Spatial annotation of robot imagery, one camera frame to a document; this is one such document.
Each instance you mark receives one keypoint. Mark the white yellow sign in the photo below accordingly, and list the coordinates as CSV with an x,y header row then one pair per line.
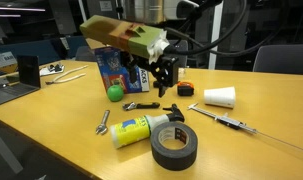
x,y
2,61

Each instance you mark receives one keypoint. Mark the blue divider panel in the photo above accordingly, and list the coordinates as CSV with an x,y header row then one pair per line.
x,y
41,50

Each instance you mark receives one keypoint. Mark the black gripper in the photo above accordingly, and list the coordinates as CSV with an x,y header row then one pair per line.
x,y
167,70

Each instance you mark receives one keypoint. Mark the white door frame post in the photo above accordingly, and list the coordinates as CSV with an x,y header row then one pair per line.
x,y
215,50

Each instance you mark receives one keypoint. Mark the white notice sheet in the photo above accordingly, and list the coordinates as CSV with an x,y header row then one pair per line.
x,y
106,5

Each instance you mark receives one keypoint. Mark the white packet with black objects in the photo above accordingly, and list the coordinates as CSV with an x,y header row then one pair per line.
x,y
49,70

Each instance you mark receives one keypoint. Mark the dark grey laptop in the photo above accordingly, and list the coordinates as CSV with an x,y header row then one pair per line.
x,y
27,71

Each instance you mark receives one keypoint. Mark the green ball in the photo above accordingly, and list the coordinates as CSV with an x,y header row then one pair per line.
x,y
115,93

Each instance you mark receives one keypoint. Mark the green brown covered robot arm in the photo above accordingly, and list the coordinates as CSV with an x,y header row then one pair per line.
x,y
107,31

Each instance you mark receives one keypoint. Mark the silver adjustable wrench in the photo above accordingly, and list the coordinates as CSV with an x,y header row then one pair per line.
x,y
104,121

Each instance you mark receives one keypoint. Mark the yellow label spray bottle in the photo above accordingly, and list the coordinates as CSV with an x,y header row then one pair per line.
x,y
131,131

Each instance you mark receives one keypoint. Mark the metal vernier caliper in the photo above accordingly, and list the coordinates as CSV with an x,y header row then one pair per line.
x,y
229,121

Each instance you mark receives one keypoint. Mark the white foam cup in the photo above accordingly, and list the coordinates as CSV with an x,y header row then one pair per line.
x,y
221,97

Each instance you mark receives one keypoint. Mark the blue cardboard snack box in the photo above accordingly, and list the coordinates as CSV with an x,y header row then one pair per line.
x,y
112,66

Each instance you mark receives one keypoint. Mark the orange black tape measure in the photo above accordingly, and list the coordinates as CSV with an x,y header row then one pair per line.
x,y
185,89

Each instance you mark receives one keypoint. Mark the black masking tape roll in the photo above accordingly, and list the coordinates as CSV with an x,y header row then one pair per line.
x,y
172,158

